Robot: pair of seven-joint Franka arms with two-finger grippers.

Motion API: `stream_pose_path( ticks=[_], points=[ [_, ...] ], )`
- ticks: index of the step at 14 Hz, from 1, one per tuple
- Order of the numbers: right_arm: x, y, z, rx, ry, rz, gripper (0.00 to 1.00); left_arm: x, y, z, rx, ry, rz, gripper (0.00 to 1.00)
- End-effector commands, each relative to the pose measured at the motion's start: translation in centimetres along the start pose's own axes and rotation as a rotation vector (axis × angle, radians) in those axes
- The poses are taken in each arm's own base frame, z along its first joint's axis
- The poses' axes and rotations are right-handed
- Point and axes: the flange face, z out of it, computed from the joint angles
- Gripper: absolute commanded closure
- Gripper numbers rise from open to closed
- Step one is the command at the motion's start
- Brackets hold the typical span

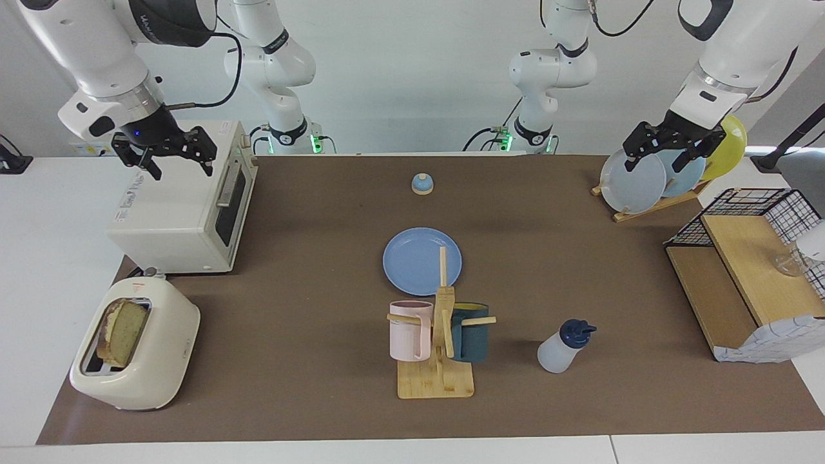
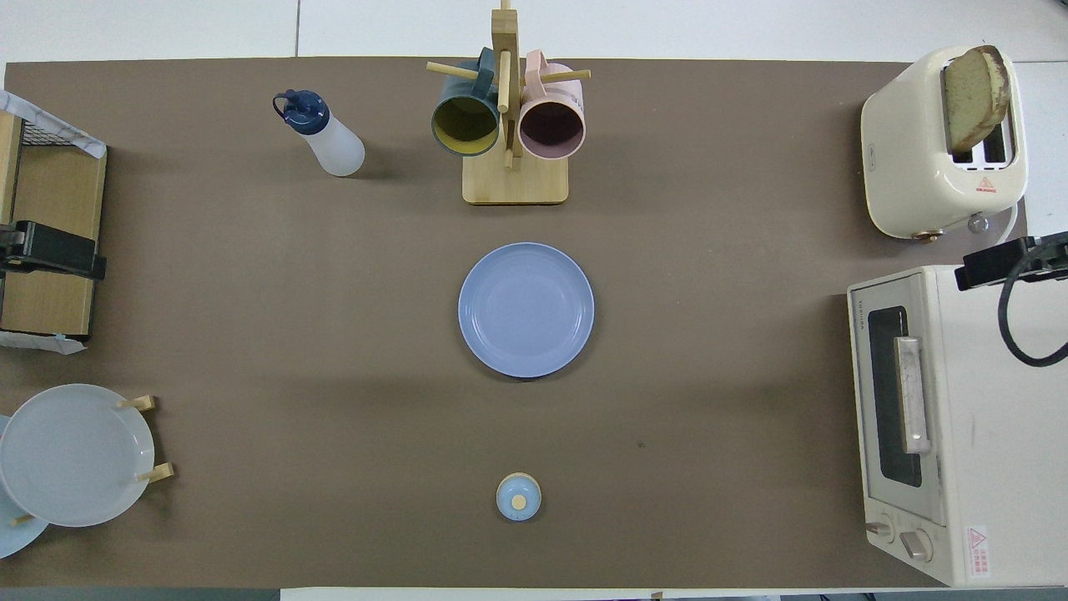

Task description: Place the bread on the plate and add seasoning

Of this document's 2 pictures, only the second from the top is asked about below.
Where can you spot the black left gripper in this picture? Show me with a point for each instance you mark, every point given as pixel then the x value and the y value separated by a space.
pixel 7 250

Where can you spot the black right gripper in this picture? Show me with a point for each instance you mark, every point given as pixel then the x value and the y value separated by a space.
pixel 1055 259

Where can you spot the toasted bread slice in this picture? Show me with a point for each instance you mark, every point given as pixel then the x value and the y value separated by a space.
pixel 972 96

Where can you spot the translucent squeeze bottle blue cap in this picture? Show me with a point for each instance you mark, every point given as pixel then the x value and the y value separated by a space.
pixel 334 146

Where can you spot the grey round plate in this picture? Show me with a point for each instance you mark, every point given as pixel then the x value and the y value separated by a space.
pixel 75 455

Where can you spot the wooden two-tier shelf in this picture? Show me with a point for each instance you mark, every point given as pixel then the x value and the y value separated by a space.
pixel 50 192

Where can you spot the white paper scrap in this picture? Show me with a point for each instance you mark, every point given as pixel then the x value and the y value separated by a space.
pixel 42 342

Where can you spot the white grid patterned cloth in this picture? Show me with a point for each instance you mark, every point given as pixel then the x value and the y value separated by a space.
pixel 58 133

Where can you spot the cream two-slot toaster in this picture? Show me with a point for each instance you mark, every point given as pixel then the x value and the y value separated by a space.
pixel 905 159

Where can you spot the white toaster oven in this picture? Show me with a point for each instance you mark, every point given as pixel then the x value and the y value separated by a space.
pixel 993 434

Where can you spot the brown table mat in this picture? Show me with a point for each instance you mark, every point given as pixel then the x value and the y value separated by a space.
pixel 334 292

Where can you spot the dark teal mug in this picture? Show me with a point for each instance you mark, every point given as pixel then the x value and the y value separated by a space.
pixel 465 125

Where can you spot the wooden mug tree stand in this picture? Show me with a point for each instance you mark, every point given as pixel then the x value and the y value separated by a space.
pixel 516 188

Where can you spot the pink ribbed mug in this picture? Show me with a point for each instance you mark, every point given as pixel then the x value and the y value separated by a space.
pixel 551 129

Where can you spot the blue dome shaker wooden knob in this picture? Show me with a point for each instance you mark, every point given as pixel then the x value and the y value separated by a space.
pixel 518 498

